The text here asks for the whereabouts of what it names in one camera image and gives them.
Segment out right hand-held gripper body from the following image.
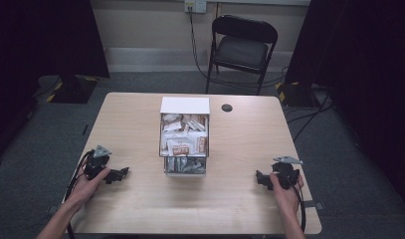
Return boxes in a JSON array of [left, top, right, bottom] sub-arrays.
[[271, 155, 304, 191]]

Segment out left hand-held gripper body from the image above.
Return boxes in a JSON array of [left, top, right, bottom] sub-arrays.
[[84, 144, 113, 182]]

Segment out person's right hand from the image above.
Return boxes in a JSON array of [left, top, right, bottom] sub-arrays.
[[269, 171, 304, 217]]

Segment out person's left hand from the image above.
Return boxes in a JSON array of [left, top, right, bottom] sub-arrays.
[[66, 166, 111, 214]]

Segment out small white drawer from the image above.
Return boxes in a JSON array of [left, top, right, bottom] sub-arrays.
[[163, 155, 207, 176]]

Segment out pile of silver packets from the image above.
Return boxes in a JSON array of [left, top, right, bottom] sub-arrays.
[[165, 156, 206, 173]]

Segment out pile of white brown packets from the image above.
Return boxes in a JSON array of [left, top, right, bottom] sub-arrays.
[[160, 114, 209, 156]]

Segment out black stand base yellow tape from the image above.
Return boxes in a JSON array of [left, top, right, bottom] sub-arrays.
[[45, 74, 101, 105], [274, 81, 327, 109]]

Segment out white box of packets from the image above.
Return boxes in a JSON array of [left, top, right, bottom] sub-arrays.
[[159, 96, 211, 177]]

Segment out dark curtain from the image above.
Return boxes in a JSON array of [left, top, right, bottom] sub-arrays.
[[284, 0, 405, 203], [0, 0, 110, 167]]

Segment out black folding chair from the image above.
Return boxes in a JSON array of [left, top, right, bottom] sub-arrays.
[[205, 14, 280, 96]]

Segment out left hand-held gripper black cable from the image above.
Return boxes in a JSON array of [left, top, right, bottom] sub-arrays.
[[64, 149, 96, 239]]

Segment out hand-held gripper black cable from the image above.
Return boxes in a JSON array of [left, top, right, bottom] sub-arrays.
[[284, 180, 307, 233], [64, 149, 96, 239]]

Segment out right hand-held gripper black cable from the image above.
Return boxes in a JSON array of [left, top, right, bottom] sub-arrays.
[[284, 180, 307, 233]]

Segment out white drawer with wire sides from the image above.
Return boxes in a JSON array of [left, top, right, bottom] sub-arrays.
[[158, 113, 211, 158]]

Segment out black floor cables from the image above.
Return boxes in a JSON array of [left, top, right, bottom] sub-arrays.
[[283, 89, 337, 143]]

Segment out white wall outlet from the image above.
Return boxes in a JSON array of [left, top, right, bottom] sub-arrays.
[[184, 0, 208, 15]]

